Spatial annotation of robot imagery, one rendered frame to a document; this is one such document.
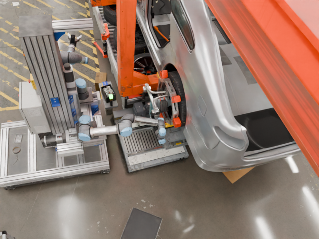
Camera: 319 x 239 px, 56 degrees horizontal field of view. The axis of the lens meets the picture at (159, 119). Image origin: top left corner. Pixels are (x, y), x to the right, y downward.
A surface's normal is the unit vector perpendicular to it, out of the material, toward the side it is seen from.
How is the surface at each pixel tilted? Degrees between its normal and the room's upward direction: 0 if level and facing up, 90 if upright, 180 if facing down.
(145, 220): 0
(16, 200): 0
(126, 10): 90
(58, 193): 0
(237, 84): 20
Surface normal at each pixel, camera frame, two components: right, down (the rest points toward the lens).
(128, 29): 0.31, 0.80
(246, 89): 0.21, -0.22
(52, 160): 0.10, -0.56
